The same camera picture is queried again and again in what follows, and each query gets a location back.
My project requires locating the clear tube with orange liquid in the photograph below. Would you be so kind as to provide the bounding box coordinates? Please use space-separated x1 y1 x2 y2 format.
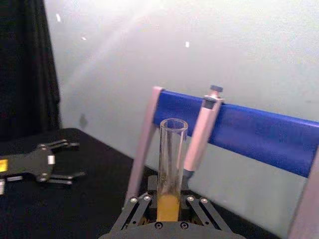
156 118 189 223

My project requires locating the black table cloth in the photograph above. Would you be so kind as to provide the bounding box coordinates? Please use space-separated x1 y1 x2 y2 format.
0 127 276 239

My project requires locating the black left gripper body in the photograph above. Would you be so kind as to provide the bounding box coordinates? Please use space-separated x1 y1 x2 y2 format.
0 143 55 184

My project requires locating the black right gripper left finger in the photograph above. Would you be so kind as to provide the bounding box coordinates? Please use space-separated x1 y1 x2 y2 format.
112 175 160 231

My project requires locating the blue rack with silver bars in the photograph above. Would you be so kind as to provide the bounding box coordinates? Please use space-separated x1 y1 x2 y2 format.
124 85 319 239

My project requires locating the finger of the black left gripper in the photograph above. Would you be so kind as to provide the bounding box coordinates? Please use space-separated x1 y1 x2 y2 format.
46 139 80 154
47 171 87 186

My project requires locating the black curtain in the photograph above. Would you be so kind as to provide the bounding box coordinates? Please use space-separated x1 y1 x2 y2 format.
0 0 62 140

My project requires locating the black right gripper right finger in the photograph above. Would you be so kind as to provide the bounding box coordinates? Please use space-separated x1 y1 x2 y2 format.
179 183 234 234

